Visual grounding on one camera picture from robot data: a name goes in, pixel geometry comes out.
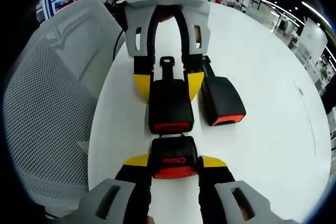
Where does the black cable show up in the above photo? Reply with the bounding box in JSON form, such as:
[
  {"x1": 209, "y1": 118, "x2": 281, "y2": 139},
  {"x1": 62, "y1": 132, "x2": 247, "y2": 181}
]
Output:
[{"x1": 111, "y1": 28, "x2": 126, "y2": 61}]

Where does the black seat belt buckle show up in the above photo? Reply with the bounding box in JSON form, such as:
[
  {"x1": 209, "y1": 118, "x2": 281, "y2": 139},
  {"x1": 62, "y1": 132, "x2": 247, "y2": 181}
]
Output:
[
  {"x1": 200, "y1": 56, "x2": 247, "y2": 127},
  {"x1": 148, "y1": 56, "x2": 195, "y2": 135}
]

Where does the white partition board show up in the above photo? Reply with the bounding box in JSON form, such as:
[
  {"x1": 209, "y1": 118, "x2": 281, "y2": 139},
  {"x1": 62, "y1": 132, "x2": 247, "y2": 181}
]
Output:
[{"x1": 298, "y1": 17, "x2": 329, "y2": 61}]

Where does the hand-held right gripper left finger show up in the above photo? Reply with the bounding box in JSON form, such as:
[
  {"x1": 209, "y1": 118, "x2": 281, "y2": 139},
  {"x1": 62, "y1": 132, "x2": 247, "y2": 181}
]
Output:
[{"x1": 76, "y1": 154, "x2": 153, "y2": 224}]

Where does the metal seat belt tongue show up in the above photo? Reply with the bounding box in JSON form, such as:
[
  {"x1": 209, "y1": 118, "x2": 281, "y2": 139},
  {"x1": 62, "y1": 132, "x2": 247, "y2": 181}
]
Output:
[{"x1": 151, "y1": 130, "x2": 202, "y2": 180}]

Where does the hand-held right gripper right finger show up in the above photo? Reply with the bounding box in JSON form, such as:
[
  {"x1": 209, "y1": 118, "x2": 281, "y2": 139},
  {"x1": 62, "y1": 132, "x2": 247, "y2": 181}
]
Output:
[{"x1": 198, "y1": 155, "x2": 300, "y2": 224}]

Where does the white mesh office chair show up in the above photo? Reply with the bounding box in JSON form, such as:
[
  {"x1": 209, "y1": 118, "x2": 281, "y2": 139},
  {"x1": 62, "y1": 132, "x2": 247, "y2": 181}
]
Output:
[{"x1": 2, "y1": 0, "x2": 126, "y2": 220}]

